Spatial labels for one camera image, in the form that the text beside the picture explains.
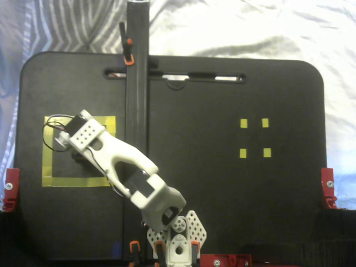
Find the yellow tape square outline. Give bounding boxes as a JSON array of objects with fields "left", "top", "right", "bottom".
[{"left": 41, "top": 115, "right": 117, "bottom": 188}]

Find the long black bar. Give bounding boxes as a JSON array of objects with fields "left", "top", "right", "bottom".
[{"left": 123, "top": 0, "right": 151, "bottom": 261}]

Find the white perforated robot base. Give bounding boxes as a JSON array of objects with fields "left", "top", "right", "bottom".
[{"left": 146, "top": 210, "right": 208, "bottom": 261}]

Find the red base bracket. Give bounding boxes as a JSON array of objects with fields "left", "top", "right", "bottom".
[{"left": 200, "top": 253, "right": 253, "bottom": 267}]

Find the white gray patterned bed sheet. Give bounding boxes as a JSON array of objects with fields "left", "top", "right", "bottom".
[{"left": 0, "top": 0, "right": 356, "bottom": 212}]

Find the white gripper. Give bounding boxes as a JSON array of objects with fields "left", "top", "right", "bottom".
[{"left": 54, "top": 132, "right": 71, "bottom": 148}]

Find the red corner clamp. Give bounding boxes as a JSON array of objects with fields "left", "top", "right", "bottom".
[
  {"left": 320, "top": 167, "right": 339, "bottom": 210},
  {"left": 3, "top": 167, "right": 21, "bottom": 212}
]

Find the thin robot servo cable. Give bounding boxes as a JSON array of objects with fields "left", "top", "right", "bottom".
[
  {"left": 85, "top": 149, "right": 127, "bottom": 197},
  {"left": 42, "top": 114, "right": 76, "bottom": 152}
]

